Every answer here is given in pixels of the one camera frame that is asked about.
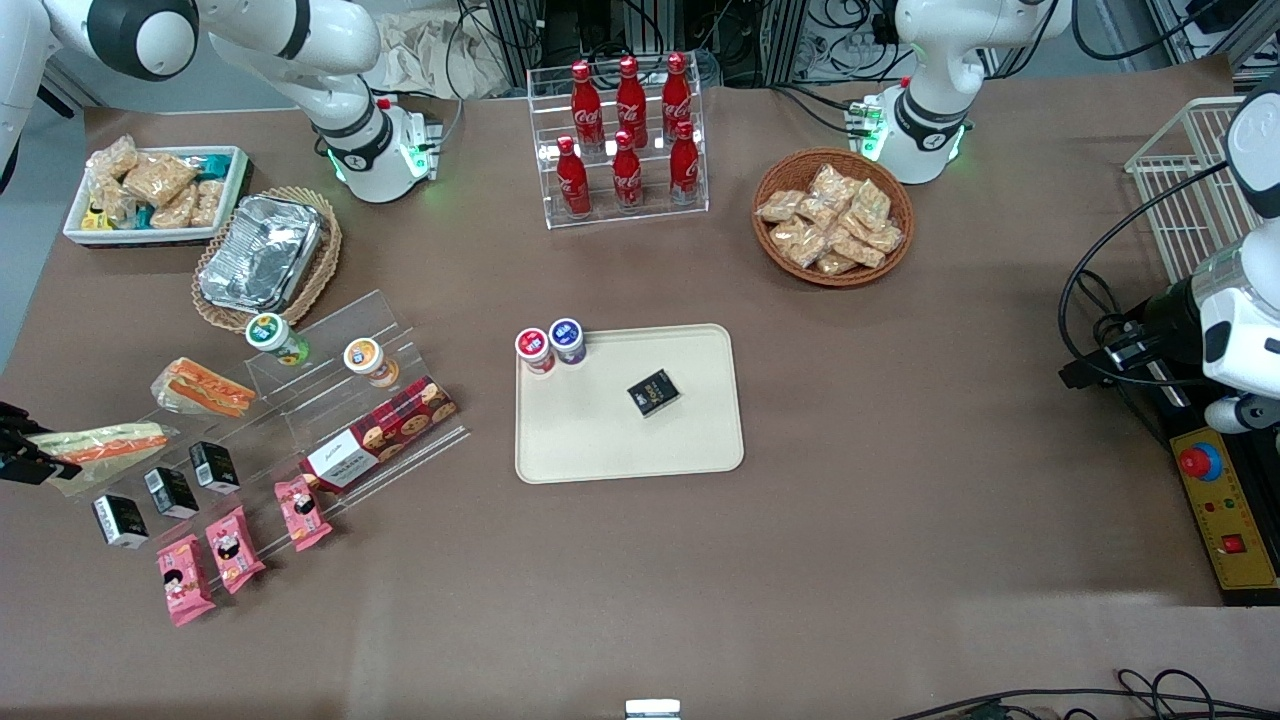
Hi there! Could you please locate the aluminium foil container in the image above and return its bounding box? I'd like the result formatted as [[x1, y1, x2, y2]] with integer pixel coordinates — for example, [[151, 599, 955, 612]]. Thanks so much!
[[198, 195, 323, 311]]

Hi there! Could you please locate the white rectangular bin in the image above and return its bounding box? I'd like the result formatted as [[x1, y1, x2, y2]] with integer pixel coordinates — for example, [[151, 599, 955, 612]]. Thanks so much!
[[62, 145, 251, 247]]

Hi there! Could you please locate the small black carton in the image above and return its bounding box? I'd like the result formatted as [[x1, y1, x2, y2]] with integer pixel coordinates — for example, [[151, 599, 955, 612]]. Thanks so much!
[[92, 493, 149, 549], [189, 441, 241, 495], [143, 466, 199, 519]]

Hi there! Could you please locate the beige plastic tray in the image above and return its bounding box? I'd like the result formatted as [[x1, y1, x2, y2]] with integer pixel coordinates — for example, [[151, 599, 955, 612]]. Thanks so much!
[[515, 323, 745, 485]]

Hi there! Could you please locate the red plaid cookie box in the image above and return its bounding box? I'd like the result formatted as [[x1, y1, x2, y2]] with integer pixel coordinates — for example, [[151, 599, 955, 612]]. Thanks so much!
[[300, 375, 459, 496]]

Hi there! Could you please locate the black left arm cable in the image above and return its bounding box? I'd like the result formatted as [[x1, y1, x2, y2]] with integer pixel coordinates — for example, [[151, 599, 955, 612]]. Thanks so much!
[[1059, 160, 1233, 389]]

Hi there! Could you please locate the pink snack packet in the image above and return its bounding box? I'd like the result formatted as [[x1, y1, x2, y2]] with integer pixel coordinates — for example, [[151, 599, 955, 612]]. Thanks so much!
[[206, 506, 267, 595], [157, 534, 216, 627], [275, 476, 333, 552]]

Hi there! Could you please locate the black box with gold print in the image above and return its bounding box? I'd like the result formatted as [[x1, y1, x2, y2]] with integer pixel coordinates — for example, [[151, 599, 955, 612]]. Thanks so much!
[[627, 369, 682, 417]]

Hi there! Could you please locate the clear acrylic bottle rack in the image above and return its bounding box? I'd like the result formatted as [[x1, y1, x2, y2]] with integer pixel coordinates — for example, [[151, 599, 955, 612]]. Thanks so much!
[[527, 55, 709, 231]]

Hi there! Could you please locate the oval wicker basket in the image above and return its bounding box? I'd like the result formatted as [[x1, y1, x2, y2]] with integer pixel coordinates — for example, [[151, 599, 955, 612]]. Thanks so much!
[[191, 186, 343, 334]]

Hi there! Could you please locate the red cola bottle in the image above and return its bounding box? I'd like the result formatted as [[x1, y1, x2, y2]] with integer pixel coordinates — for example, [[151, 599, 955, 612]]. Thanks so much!
[[571, 61, 604, 153], [556, 136, 592, 218], [662, 52, 694, 141], [668, 121, 702, 206], [611, 130, 645, 212], [616, 56, 649, 149]]

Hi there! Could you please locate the black cable on table edge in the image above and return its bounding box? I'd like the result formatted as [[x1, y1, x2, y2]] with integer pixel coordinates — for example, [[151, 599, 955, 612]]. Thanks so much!
[[890, 668, 1280, 720]]

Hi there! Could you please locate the clear acrylic stepped shelf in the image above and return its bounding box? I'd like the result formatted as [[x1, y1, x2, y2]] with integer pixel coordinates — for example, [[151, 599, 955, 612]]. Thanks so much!
[[65, 290, 471, 546]]

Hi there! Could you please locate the sandwich with orange filling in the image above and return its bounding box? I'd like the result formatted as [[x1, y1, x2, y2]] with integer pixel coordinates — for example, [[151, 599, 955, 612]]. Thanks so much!
[[28, 421, 173, 497], [150, 357, 257, 418]]

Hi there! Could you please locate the red lid small cup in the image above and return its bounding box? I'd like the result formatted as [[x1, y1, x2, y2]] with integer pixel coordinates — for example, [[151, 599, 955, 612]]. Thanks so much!
[[515, 328, 556, 376]]

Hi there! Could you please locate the orange lid small cup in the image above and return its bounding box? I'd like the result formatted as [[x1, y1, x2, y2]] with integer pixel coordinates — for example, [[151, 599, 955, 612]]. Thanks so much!
[[343, 337, 401, 389]]

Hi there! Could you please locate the aluminium equipment rack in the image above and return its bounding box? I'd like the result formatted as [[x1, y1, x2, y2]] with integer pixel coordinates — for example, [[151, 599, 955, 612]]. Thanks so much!
[[480, 0, 813, 89]]

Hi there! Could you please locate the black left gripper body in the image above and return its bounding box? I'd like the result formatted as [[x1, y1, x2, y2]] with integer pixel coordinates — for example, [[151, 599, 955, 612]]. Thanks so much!
[[1100, 283, 1207, 381]]

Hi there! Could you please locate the white wire basket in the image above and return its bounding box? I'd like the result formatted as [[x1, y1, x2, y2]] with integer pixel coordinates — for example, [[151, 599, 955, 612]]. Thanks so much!
[[1125, 97, 1263, 286]]

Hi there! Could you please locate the crumpled beige cloth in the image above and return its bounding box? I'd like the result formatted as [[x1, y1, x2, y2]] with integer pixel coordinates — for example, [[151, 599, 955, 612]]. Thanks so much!
[[365, 10, 513, 101]]

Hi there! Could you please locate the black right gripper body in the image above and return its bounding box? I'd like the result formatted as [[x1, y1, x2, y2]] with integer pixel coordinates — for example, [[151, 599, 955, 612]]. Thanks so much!
[[0, 402, 46, 483]]

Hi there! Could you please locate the green lid small cup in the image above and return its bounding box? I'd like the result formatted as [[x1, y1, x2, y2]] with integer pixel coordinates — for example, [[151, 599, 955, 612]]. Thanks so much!
[[246, 313, 311, 366]]

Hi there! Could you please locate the yellow emergency stop box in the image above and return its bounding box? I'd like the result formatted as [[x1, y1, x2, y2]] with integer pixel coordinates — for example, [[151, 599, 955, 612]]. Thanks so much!
[[1168, 425, 1280, 607]]

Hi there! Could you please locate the round wicker basket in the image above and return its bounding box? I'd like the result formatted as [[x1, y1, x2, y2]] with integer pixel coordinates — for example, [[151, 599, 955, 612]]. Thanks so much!
[[752, 148, 915, 288]]

